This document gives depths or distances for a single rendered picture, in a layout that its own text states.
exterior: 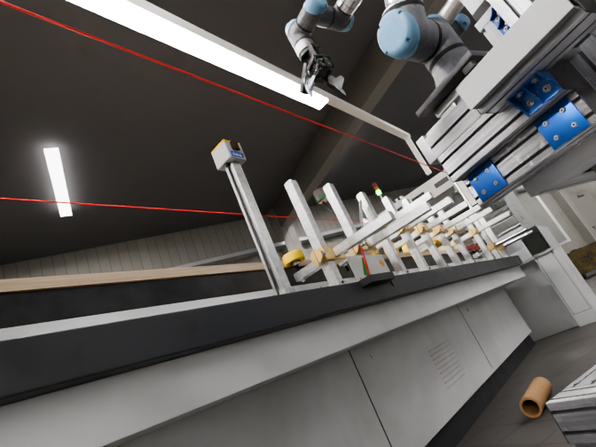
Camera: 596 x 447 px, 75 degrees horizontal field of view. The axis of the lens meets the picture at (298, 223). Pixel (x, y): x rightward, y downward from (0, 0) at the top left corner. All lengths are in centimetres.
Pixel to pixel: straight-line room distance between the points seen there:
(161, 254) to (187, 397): 567
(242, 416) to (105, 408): 47
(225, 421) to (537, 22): 112
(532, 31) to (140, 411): 102
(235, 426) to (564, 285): 321
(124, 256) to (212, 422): 544
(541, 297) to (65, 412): 375
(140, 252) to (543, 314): 524
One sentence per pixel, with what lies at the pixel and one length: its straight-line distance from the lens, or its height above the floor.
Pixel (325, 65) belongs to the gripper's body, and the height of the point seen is 141.
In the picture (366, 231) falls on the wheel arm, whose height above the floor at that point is 81.
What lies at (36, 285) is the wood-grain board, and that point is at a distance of 101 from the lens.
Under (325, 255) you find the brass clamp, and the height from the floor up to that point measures 81.
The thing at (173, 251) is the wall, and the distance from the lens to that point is 647.
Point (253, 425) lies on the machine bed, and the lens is 115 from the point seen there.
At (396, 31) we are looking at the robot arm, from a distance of 119.
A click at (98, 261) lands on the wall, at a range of 639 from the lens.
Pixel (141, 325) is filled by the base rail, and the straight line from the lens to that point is 77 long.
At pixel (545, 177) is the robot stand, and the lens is 123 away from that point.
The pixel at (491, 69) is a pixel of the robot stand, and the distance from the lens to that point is 101.
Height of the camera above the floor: 49
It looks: 21 degrees up
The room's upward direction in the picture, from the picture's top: 24 degrees counter-clockwise
